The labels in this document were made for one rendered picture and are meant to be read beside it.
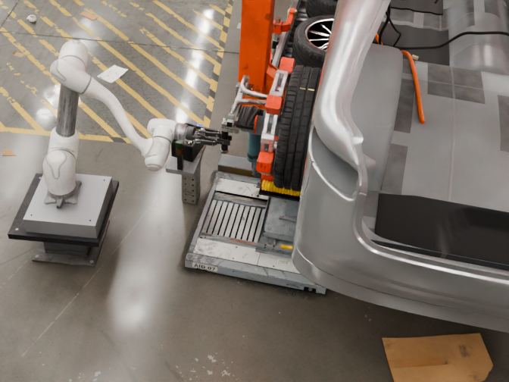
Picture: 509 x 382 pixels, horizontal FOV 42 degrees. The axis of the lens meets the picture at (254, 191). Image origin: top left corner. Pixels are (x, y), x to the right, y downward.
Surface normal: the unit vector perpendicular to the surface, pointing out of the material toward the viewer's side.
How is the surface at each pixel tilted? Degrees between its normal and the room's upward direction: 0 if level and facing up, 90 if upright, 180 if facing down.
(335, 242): 90
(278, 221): 0
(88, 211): 0
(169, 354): 0
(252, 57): 90
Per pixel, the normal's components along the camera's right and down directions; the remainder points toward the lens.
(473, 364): -0.15, -0.69
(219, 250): 0.06, -0.73
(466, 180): -0.01, -0.44
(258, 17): -0.20, 0.67
